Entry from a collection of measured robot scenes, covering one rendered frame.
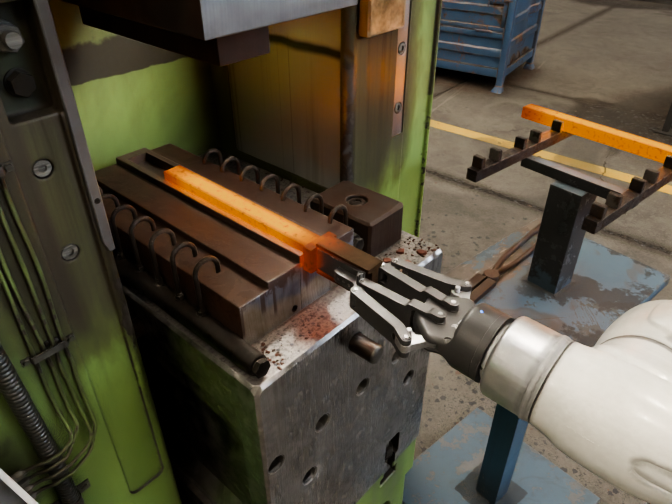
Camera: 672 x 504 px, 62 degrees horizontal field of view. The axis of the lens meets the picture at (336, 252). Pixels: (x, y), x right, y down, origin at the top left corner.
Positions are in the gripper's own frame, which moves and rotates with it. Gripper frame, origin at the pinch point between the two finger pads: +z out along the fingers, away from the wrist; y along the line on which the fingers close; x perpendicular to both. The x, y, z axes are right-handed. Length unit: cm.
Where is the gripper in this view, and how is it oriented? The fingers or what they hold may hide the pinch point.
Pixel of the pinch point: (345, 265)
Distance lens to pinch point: 67.0
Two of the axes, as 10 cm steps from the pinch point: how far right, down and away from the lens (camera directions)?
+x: 0.3, -8.1, -5.9
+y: 6.7, -4.2, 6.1
